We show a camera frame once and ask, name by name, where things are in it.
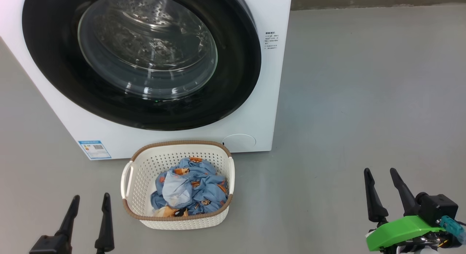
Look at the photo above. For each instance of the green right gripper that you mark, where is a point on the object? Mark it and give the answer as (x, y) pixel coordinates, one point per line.
(397, 232)

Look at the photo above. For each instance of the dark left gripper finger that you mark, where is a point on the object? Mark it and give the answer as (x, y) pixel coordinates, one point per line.
(106, 228)
(67, 225)

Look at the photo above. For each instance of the blue cartoon print clothing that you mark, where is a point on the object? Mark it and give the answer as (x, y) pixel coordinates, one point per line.
(204, 188)

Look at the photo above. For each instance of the round black glass washer door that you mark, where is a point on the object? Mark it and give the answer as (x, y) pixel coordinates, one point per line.
(54, 64)

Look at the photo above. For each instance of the white perforated basket, brown rim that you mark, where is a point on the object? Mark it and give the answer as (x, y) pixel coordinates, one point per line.
(145, 166)

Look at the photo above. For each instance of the white front-load washing machine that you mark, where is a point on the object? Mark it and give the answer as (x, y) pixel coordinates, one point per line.
(233, 112)

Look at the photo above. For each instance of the blue energy label sticker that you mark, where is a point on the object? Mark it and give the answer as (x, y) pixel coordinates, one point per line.
(94, 149)

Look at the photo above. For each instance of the round white filter cover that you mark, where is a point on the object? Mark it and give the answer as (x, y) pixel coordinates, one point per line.
(240, 143)

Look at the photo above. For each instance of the small printed text label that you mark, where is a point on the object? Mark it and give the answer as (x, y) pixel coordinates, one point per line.
(271, 40)

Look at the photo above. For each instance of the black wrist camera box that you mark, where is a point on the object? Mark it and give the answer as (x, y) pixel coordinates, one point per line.
(437, 208)

